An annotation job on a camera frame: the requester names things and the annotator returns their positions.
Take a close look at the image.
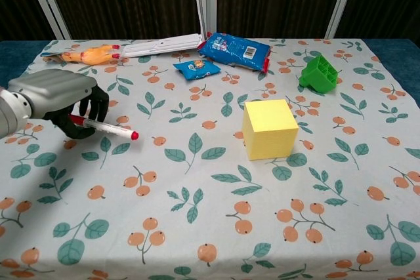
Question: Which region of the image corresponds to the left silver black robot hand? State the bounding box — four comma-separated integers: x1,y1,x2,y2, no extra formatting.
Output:
7,68,110,140

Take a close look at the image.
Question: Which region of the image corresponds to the red white marker pen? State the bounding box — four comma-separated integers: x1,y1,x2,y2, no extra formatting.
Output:
68,113,140,141

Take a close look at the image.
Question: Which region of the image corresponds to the floral leaf-print tablecloth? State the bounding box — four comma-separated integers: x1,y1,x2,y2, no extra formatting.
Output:
0,37,420,280

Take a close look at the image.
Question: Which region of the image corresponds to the orange rubber chicken toy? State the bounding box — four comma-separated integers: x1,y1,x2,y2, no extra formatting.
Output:
60,44,123,66

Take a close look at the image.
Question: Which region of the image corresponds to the white L-shaped folding stand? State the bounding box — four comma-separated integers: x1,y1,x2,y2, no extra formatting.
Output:
121,20,209,59

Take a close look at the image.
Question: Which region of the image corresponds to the small blue snack packet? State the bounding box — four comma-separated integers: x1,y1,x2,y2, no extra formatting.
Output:
173,58,222,81

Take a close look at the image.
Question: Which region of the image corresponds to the large blue snack bag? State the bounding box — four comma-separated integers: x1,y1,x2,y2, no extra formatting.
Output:
197,31,273,73

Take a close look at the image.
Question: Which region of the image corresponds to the yellow cube block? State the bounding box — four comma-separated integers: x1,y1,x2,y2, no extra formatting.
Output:
241,98,300,162

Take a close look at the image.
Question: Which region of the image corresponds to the green plastic grid block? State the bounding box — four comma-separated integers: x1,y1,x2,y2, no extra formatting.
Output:
298,54,341,95

